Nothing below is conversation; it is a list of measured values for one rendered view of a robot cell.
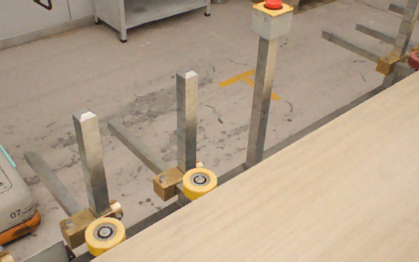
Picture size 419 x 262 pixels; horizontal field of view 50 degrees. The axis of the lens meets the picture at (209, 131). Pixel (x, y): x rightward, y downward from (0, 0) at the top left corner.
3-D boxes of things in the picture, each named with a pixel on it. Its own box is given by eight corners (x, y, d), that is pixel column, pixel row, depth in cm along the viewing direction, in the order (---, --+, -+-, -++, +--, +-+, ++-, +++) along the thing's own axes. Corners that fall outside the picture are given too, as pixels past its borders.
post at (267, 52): (242, 167, 139) (257, 32, 112) (254, 160, 142) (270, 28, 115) (252, 175, 137) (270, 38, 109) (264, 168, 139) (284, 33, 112)
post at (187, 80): (177, 216, 129) (175, 69, 99) (187, 210, 130) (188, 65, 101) (185, 223, 126) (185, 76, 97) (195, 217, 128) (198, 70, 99)
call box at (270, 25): (249, 34, 112) (252, 4, 108) (268, 28, 116) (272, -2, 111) (270, 45, 108) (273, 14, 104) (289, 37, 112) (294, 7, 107)
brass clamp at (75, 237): (60, 235, 103) (57, 220, 100) (112, 207, 110) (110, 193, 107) (73, 252, 100) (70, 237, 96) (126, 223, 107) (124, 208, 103)
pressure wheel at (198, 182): (181, 223, 109) (181, 188, 102) (184, 199, 115) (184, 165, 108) (214, 224, 109) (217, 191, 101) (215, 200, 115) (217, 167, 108)
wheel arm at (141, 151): (108, 132, 135) (106, 120, 133) (117, 127, 137) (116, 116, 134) (198, 218, 110) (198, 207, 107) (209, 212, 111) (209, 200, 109)
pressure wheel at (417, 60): (420, 78, 167) (431, 51, 160) (425, 90, 161) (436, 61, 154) (398, 76, 168) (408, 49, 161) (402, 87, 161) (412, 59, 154)
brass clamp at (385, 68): (373, 70, 169) (377, 57, 166) (393, 59, 176) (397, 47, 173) (388, 76, 165) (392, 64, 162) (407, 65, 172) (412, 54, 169)
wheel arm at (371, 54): (319, 39, 187) (321, 30, 184) (325, 37, 189) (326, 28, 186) (415, 84, 161) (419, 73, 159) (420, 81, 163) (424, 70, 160)
